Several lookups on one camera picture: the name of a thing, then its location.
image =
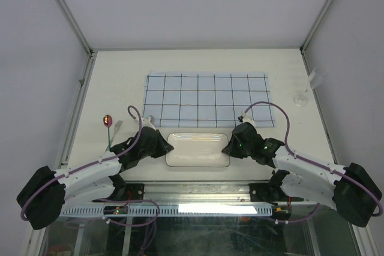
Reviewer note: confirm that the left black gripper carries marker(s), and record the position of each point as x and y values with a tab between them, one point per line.
164	147

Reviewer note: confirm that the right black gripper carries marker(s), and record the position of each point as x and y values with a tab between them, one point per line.
230	149

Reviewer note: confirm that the white rectangular plate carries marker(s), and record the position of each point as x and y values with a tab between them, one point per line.
193	149

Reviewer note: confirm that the blue checkered cloth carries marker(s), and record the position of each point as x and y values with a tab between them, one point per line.
207	100

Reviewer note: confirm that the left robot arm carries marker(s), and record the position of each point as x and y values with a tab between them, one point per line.
42	215

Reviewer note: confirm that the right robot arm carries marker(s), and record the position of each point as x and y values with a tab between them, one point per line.
350	191

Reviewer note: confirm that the silver fork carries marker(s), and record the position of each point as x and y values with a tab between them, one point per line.
116	128

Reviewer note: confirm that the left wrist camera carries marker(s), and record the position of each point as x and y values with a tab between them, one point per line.
148	122

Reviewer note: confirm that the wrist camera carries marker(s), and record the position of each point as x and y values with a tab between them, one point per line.
244	118
148	122

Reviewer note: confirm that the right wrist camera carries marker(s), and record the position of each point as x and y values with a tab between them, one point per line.
244	118

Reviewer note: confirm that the spoon with blue handle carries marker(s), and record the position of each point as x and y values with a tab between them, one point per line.
107	121

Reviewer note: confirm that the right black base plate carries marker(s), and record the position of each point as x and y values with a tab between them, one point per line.
259	192

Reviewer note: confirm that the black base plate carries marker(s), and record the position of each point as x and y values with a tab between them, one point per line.
133	191
259	192

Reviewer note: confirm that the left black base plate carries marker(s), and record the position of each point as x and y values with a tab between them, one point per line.
133	191

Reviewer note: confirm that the white slotted cable duct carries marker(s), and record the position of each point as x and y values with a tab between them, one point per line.
99	210

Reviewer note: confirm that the right aluminium frame post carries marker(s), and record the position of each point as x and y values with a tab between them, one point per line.
316	25

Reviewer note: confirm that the aluminium frame post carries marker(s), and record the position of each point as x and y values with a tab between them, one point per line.
66	12
316	25

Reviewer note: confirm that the left aluminium frame post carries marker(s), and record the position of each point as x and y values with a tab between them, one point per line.
66	12

